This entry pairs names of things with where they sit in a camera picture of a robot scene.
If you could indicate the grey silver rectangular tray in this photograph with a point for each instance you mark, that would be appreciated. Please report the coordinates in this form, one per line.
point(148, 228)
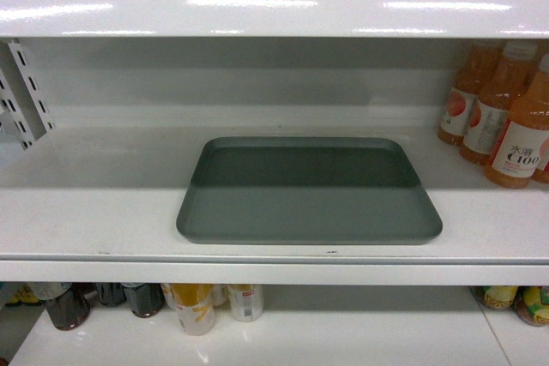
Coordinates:
point(285, 190)

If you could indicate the white metal shelf unit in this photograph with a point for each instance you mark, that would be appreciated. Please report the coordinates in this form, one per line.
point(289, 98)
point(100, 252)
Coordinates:
point(126, 93)

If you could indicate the yellow label tea bottle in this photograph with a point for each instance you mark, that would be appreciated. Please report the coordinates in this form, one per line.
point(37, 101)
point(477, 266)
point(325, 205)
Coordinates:
point(531, 305)

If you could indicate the yellow white drink bottle front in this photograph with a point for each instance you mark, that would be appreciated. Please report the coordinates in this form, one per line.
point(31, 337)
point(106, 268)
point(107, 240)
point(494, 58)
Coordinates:
point(194, 307)

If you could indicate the orange juice bottle middle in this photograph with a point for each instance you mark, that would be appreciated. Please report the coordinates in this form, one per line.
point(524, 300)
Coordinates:
point(493, 104)

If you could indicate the yellow white drink bottle back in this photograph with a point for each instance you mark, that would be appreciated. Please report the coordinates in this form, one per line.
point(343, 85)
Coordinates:
point(246, 301)

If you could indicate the orange juice bottle back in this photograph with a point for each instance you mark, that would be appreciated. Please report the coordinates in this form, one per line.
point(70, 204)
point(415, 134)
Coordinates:
point(478, 69)

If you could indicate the orange juice bottle front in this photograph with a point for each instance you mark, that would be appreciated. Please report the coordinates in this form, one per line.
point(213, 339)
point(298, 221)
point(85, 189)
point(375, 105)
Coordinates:
point(524, 138)

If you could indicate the yellow white drink bottle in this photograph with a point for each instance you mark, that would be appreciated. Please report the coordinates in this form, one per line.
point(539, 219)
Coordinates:
point(194, 307)
point(246, 301)

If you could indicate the dark tea bottle left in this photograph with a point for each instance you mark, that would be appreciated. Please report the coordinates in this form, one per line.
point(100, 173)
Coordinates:
point(64, 303)

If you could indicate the dark tea bottle right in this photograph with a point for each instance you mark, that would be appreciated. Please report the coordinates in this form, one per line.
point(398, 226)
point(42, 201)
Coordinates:
point(145, 299)

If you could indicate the dark tea bottle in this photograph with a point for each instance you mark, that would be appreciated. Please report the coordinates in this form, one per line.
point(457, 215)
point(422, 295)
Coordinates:
point(64, 303)
point(145, 299)

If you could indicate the orange juice bottle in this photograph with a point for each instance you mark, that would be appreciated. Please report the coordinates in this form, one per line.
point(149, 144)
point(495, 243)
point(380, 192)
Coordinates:
point(493, 104)
point(524, 138)
point(478, 69)

